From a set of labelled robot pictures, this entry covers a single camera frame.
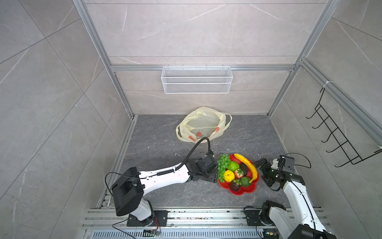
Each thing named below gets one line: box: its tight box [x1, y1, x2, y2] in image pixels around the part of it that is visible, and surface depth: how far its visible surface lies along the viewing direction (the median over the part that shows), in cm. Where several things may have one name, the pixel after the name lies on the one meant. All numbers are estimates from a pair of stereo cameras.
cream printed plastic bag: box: [176, 106, 233, 143], surface depth 110 cm
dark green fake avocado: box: [239, 176, 252, 187], surface depth 82 cm
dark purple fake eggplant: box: [239, 162, 248, 177], surface depth 89 cm
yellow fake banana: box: [233, 153, 259, 183], surface depth 85 cm
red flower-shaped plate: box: [217, 153, 260, 196], surface depth 83 cm
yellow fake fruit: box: [223, 169, 235, 183], surface depth 83 cm
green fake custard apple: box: [227, 160, 240, 172], surface depth 87 cm
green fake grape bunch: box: [217, 154, 231, 183], surface depth 85 cm
